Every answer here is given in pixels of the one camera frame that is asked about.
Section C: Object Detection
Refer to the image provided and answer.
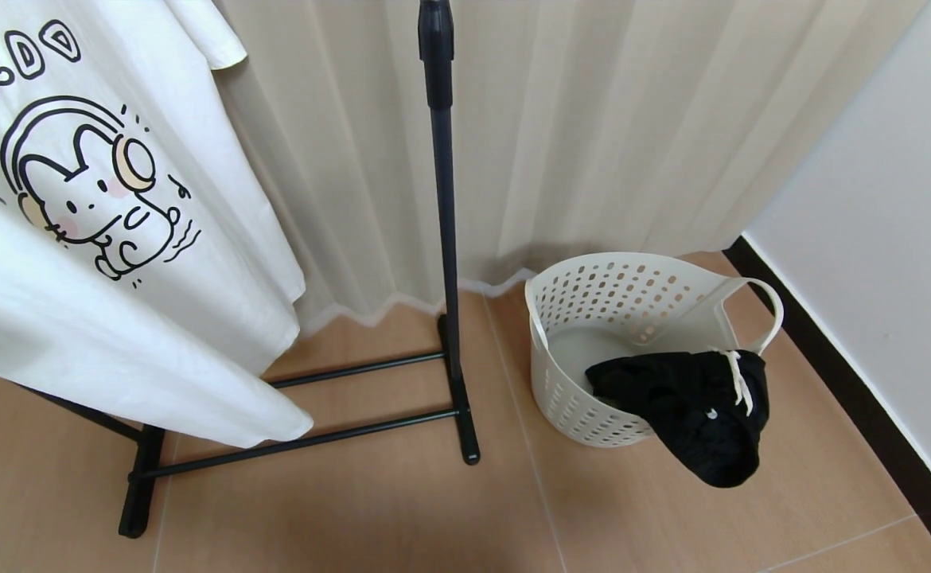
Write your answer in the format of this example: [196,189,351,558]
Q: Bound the black garment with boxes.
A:
[585,349,771,489]

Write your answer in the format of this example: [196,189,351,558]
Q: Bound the white printed t-shirt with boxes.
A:
[0,0,315,449]

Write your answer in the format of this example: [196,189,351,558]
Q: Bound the black clothes rack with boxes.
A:
[16,0,482,540]

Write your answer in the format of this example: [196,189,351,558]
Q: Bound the white laundry basket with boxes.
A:
[524,252,785,449]

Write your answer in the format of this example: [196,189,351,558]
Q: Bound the beige curtain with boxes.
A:
[211,0,929,335]

